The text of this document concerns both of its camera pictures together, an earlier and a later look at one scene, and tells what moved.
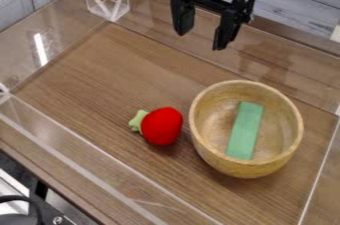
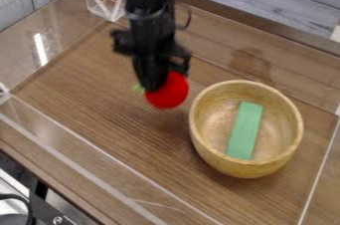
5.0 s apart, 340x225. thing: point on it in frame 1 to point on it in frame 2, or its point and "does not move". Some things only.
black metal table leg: (51, 216) does not move
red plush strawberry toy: (160, 124) to (171, 95)
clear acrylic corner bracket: (109, 8) does not move
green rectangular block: (241, 139) does not move
